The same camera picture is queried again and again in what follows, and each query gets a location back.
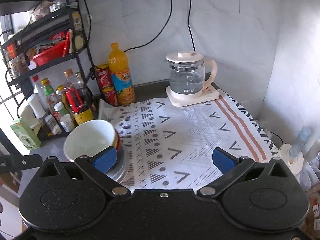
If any large flower pattern plate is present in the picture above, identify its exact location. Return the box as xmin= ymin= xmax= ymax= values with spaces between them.
xmin=106 ymin=146 xmax=129 ymax=183

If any large white bowl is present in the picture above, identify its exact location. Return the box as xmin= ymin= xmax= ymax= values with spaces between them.
xmin=63 ymin=120 xmax=115 ymax=161

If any white bowl yellow outside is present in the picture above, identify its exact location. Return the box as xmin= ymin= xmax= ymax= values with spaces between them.
xmin=111 ymin=129 xmax=117 ymax=148

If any red bowl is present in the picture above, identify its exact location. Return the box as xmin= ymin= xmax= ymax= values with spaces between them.
xmin=116 ymin=131 xmax=121 ymax=152

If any green carton box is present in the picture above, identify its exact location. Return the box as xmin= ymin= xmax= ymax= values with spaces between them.
xmin=10 ymin=117 xmax=41 ymax=150

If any dark pot with clutter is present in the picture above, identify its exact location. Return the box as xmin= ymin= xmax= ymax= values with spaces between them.
xmin=266 ymin=131 xmax=284 ymax=148

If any yellow tin can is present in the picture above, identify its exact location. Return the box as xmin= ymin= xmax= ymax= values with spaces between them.
xmin=73 ymin=108 xmax=94 ymax=125

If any small white jar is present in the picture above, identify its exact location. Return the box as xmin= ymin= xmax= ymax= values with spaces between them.
xmin=60 ymin=114 xmax=75 ymax=132

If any glass spice jar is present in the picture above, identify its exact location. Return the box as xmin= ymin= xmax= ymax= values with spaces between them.
xmin=44 ymin=114 xmax=62 ymax=135

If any white cap bottle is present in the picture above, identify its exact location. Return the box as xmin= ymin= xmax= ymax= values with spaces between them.
xmin=27 ymin=94 xmax=48 ymax=119

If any patterned white table cloth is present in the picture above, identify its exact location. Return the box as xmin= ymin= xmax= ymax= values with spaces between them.
xmin=99 ymin=91 xmax=277 ymax=190

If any green label sauce bottle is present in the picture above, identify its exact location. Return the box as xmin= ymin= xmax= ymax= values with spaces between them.
xmin=41 ymin=78 xmax=60 ymax=120

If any blue water bottle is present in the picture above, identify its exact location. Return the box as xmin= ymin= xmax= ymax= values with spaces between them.
xmin=289 ymin=127 xmax=312 ymax=158

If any beige kettle base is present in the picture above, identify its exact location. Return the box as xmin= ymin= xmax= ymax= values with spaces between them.
xmin=165 ymin=85 xmax=220 ymax=107

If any red cola can stack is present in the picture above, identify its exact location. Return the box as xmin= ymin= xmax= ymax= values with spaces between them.
xmin=95 ymin=64 xmax=119 ymax=107

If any orange juice bottle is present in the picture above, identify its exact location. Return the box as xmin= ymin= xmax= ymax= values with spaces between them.
xmin=108 ymin=42 xmax=135 ymax=105

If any black metal rack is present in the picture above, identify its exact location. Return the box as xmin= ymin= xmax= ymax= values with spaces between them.
xmin=0 ymin=0 xmax=98 ymax=140

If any red plastic basket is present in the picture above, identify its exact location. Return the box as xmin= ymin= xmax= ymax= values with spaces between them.
xmin=31 ymin=31 xmax=71 ymax=66

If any glass kettle beige handle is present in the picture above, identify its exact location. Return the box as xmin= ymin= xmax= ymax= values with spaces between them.
xmin=166 ymin=51 xmax=217 ymax=95

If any black kettle power cable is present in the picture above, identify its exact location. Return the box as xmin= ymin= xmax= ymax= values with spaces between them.
xmin=185 ymin=0 xmax=197 ymax=53

